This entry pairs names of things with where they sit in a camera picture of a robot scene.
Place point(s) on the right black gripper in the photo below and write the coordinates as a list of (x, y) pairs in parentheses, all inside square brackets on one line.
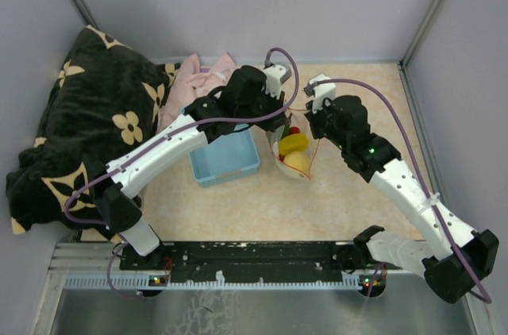
[(313, 117)]

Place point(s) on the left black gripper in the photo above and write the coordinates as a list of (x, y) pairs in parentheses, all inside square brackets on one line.
[(274, 122)]

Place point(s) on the red strawberry bunch with leaves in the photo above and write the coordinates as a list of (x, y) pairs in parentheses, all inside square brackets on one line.
[(288, 130)]

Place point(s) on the yellow starfruit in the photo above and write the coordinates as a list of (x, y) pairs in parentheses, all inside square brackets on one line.
[(295, 142)]

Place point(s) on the clear zip top bag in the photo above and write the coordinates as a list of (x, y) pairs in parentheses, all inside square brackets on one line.
[(296, 117)]

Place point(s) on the yellow pear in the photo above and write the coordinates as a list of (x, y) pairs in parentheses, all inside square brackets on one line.
[(298, 161)]

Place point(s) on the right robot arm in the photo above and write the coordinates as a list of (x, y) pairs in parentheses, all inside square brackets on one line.
[(451, 255)]

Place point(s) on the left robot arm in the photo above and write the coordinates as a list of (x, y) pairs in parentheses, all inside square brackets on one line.
[(250, 97)]

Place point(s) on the light blue plastic basket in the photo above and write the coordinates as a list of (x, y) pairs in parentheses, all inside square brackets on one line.
[(229, 157)]

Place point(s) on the pink cloth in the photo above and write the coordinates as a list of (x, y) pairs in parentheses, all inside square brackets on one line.
[(188, 81)]

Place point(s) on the black floral plush blanket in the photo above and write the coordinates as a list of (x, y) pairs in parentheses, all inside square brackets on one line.
[(104, 104)]

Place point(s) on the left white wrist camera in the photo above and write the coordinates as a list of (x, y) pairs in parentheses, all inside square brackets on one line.
[(276, 76)]

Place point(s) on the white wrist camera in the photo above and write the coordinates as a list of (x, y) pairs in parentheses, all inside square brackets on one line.
[(319, 89), (276, 76)]

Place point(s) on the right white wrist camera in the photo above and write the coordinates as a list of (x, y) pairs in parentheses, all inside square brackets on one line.
[(319, 89)]

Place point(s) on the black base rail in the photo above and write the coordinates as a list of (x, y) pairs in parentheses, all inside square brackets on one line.
[(250, 262)]

